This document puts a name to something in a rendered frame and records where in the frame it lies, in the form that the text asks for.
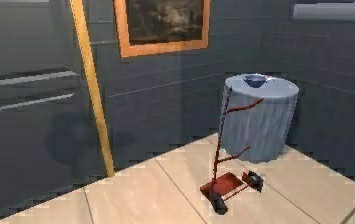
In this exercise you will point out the blue bowl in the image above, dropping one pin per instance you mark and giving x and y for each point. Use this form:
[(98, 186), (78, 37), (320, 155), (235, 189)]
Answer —
[(255, 80)]

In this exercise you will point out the red hand truck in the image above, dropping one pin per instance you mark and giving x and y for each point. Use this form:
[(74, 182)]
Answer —
[(222, 184)]

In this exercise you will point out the round table with grey cloth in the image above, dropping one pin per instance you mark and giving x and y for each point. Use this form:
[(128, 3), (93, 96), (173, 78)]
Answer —
[(261, 123)]

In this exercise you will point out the orange framed dark picture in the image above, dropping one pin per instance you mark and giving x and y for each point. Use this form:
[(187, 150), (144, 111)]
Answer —
[(165, 23)]

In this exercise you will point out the dark grey room door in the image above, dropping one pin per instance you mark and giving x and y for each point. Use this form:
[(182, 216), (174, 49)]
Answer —
[(31, 100)]

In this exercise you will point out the grey window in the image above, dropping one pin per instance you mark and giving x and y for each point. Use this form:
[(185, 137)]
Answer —
[(331, 10)]

